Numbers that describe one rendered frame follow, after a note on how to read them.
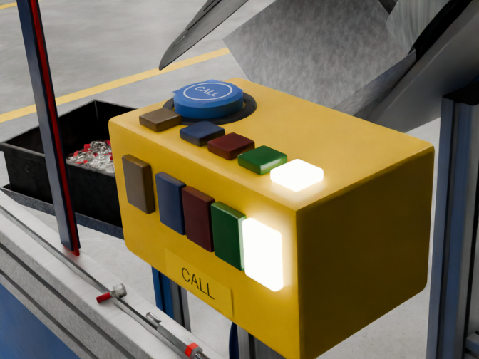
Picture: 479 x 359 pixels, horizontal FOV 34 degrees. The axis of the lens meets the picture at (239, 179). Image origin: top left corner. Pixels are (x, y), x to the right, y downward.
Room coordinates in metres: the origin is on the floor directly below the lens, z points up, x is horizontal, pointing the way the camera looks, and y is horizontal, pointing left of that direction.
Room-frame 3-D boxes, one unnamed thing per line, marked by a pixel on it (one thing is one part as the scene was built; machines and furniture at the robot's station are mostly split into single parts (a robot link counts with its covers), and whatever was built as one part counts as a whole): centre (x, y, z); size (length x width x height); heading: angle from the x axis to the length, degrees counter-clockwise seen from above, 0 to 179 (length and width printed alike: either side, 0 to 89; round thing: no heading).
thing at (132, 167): (0.39, 0.06, 1.04); 0.02 x 0.01 x 0.03; 38
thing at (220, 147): (0.36, 0.00, 1.08); 0.02 x 0.02 x 0.01; 38
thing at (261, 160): (0.34, -0.01, 1.08); 0.02 x 0.02 x 0.01; 38
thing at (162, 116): (0.41, 0.04, 1.08); 0.02 x 0.02 x 0.01; 38
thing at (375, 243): (0.39, -0.01, 1.02); 0.16 x 0.10 x 0.11; 38
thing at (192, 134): (0.38, 0.02, 1.08); 0.02 x 0.02 x 0.01; 38
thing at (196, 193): (0.35, 0.02, 1.04); 0.02 x 0.01 x 0.03; 38
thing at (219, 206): (0.33, 0.01, 1.04); 0.02 x 0.01 x 0.03; 38
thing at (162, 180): (0.37, 0.04, 1.04); 0.02 x 0.01 x 0.03; 38
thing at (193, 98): (0.43, 0.01, 1.08); 0.04 x 0.04 x 0.02
